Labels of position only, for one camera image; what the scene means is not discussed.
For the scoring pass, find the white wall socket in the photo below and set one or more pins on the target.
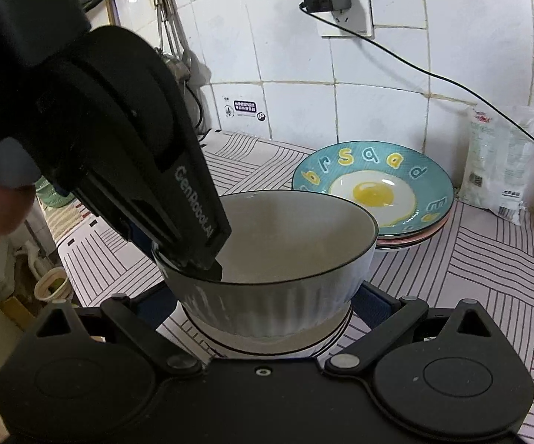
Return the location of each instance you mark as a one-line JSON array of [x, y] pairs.
[[359, 23]]

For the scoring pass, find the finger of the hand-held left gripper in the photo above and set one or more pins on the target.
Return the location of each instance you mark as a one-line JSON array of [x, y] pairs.
[[202, 272]]

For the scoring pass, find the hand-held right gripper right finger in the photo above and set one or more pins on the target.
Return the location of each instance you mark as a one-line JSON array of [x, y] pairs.
[[376, 305]]

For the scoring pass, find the blue egg print plate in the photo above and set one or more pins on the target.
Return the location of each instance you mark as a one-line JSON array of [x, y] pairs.
[[341, 166]]

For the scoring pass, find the striped table mat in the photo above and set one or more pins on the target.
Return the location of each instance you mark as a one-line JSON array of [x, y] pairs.
[[480, 286]]

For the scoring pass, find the cream plastic cup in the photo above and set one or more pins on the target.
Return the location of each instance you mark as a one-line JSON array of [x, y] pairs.
[[51, 284]]

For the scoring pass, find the metal hanging utensil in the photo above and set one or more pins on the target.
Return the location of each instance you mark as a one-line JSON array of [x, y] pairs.
[[174, 62]]

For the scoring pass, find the small wall sticker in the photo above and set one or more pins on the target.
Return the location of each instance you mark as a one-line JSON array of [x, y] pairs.
[[245, 106]]

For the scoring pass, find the green bowl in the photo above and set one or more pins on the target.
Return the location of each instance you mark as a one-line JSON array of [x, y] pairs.
[[54, 194]]

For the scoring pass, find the white bowl dark rim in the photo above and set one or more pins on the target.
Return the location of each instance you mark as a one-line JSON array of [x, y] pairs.
[[267, 344], [294, 286]]

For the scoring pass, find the white salt bag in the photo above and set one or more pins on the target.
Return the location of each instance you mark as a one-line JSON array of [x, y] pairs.
[[494, 171]]

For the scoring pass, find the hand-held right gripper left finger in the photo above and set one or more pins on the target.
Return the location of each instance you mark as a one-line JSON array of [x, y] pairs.
[[158, 310]]

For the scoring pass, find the pink bear print plate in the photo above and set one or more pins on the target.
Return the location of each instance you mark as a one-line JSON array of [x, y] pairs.
[[415, 239]]

